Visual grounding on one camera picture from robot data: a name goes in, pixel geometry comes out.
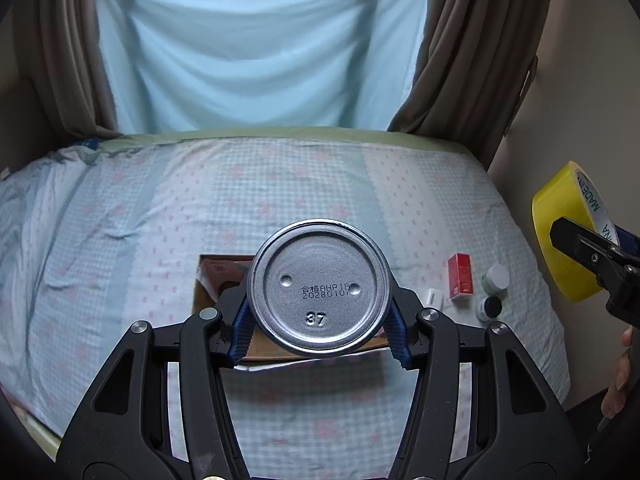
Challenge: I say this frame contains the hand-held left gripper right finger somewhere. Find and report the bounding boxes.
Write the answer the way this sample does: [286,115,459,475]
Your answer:
[382,287,584,480]

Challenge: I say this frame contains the brown cardboard box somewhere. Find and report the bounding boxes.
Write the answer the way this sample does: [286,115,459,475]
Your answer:
[190,254,391,365]

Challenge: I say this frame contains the person's right hand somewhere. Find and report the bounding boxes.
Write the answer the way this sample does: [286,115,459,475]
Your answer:
[599,326,640,419]

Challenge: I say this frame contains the yellow tape roll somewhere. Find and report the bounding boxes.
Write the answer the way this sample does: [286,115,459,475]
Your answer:
[531,161,626,303]

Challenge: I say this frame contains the white lidded jar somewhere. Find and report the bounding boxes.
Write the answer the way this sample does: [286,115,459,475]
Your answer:
[481,265,510,294]

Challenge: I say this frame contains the light blue hanging cloth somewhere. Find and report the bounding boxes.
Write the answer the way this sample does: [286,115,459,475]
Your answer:
[94,0,430,134]

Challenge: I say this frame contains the silver metal can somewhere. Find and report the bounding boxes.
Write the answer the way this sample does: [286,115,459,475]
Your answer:
[246,219,393,359]

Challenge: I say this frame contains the brown curtain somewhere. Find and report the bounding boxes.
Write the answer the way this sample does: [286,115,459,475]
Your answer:
[387,0,557,171]
[12,0,123,141]

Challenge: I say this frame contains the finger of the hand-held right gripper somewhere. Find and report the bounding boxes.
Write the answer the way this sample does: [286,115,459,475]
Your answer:
[616,226,640,257]
[549,216,640,331]

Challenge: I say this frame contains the black lidded jar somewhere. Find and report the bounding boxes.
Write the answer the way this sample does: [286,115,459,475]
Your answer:
[475,295,504,322]

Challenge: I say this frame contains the small red box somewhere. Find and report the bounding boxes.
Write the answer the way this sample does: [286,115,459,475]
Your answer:
[446,253,475,301]

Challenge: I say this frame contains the green bed sheet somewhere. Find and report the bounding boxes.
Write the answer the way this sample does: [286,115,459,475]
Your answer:
[97,126,483,162]

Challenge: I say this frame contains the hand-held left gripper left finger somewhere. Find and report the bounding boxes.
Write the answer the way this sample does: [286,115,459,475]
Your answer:
[55,285,257,480]

